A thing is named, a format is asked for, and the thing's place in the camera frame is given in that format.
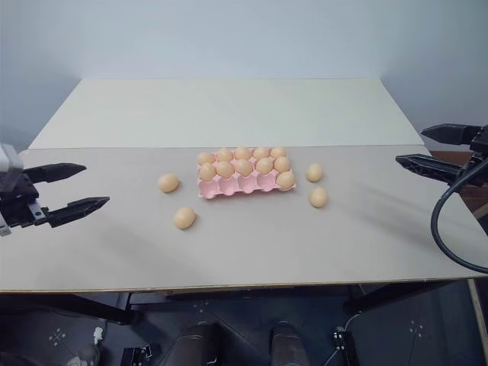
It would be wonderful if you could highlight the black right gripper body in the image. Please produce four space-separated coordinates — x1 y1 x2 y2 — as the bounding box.
461 124 488 188

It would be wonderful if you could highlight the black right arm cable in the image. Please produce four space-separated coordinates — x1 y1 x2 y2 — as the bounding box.
430 146 488 274

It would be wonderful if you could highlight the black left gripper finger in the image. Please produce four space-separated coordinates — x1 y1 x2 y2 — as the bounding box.
37 196 111 230
22 162 88 185

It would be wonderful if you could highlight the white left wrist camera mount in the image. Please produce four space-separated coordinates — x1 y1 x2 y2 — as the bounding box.
0 142 24 238

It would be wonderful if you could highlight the black bracket on floor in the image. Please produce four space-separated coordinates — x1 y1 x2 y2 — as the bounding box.
120 342 162 366

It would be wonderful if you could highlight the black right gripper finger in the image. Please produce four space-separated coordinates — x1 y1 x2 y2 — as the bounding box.
395 152 469 185
420 122 483 146

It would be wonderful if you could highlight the pink egg tray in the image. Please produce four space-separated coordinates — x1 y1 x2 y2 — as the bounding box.
196 147 298 200

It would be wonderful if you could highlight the small black plug box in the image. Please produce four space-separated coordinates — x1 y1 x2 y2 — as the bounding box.
330 330 348 352

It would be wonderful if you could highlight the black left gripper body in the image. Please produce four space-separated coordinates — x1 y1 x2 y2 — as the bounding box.
0 167 51 230

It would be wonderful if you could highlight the thin white cable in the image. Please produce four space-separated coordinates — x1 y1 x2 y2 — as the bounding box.
333 311 364 366

